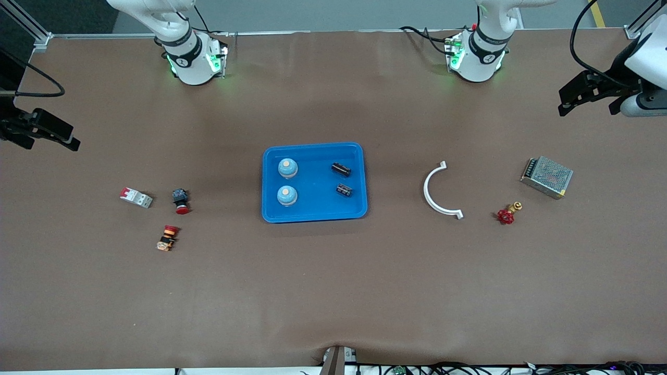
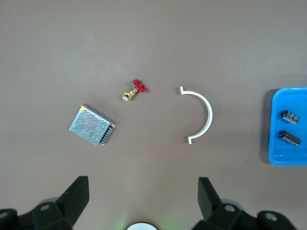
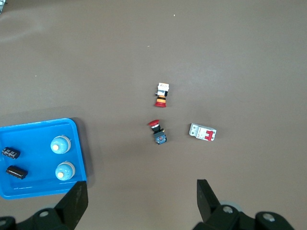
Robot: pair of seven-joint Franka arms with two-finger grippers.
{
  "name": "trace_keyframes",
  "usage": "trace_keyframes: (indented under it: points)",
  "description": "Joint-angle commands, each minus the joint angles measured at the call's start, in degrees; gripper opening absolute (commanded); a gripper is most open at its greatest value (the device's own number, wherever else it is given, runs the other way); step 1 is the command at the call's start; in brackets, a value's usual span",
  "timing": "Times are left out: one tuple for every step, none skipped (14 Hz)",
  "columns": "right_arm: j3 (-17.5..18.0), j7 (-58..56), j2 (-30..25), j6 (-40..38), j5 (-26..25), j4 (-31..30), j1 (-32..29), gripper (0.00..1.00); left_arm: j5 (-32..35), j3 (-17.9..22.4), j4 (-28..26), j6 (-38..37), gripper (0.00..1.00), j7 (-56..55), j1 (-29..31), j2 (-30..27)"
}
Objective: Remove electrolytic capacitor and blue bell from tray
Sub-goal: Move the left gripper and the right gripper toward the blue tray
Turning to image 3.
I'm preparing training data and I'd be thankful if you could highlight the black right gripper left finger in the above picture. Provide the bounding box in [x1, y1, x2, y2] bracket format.
[0, 181, 89, 230]

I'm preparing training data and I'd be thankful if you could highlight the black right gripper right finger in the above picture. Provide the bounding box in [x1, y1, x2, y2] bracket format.
[193, 179, 296, 230]

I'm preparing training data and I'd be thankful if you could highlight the light blue call bell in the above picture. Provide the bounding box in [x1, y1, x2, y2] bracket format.
[55, 161, 76, 182]
[50, 135, 72, 155]

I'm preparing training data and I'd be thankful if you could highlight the glossy dark brown capacitor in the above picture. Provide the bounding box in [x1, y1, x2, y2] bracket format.
[5, 165, 29, 180]

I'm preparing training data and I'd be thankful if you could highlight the blue plastic tray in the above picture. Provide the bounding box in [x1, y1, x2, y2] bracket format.
[0, 117, 88, 200]

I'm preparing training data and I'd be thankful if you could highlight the white circuit breaker red lever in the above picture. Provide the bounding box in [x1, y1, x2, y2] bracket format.
[189, 123, 217, 142]

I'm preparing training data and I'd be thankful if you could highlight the red button black body switch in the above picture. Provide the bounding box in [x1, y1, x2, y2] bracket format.
[147, 119, 168, 145]

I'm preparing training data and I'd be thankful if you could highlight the red button orange white switch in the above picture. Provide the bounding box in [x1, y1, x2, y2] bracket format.
[154, 82, 170, 108]

